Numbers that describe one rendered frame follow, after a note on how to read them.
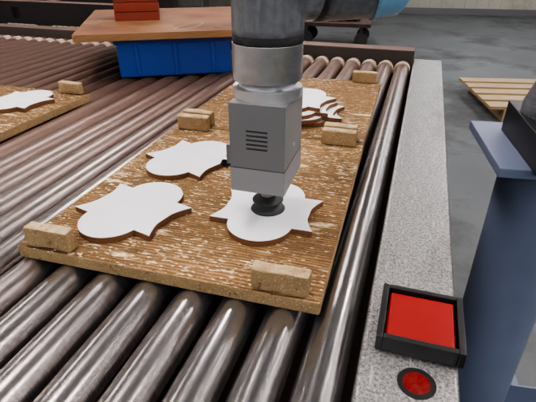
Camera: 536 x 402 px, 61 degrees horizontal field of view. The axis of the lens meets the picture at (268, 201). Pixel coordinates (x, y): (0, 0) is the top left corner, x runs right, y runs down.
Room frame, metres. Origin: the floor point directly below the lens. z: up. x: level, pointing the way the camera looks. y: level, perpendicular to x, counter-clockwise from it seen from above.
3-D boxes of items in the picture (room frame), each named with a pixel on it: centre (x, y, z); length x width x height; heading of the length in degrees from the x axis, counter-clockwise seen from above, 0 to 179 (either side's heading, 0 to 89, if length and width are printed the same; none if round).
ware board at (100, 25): (1.46, 0.29, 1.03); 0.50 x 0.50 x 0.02; 12
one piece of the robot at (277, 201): (0.50, 0.00, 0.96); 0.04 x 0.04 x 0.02
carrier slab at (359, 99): (0.97, -0.05, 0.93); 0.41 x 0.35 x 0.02; 163
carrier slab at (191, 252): (0.57, 0.06, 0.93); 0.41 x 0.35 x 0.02; 164
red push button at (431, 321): (0.32, -0.14, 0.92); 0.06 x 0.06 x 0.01; 72
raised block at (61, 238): (0.42, 0.24, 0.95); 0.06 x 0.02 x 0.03; 74
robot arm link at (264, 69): (0.50, 0.00, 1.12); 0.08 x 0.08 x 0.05
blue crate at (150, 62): (1.40, 0.28, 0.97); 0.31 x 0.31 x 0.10; 12
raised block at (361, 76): (1.12, -0.24, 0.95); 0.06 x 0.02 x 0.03; 73
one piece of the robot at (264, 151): (0.50, 0.01, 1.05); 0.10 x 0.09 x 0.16; 74
